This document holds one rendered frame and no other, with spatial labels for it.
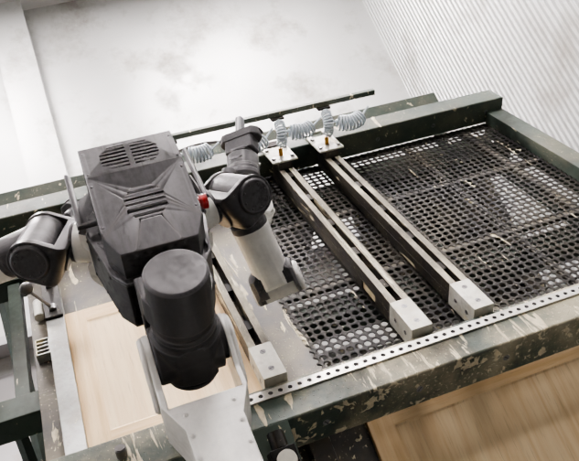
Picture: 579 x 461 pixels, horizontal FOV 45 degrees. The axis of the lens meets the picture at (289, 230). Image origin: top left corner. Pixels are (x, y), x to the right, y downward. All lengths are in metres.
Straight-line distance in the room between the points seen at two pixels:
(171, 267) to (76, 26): 5.89
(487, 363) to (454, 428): 0.25
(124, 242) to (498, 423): 1.22
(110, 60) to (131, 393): 5.09
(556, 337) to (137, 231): 1.16
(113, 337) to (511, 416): 1.14
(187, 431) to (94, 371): 0.76
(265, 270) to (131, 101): 4.86
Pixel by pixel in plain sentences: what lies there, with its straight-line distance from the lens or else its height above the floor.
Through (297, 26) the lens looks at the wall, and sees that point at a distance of 6.98.
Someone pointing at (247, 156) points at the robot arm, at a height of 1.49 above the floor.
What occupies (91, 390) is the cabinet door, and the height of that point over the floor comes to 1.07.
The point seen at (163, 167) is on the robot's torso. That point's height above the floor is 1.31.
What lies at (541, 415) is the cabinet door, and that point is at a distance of 2.17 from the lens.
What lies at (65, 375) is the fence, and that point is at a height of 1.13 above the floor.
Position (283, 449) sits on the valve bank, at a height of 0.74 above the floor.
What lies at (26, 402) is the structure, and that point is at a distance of 2.04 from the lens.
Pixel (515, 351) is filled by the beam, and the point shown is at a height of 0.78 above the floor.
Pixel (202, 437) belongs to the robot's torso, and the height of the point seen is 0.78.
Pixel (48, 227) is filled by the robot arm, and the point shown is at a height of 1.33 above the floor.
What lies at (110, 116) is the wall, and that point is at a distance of 6.37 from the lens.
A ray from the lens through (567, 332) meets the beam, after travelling 2.03.
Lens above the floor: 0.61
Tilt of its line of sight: 21 degrees up
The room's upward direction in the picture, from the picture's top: 21 degrees counter-clockwise
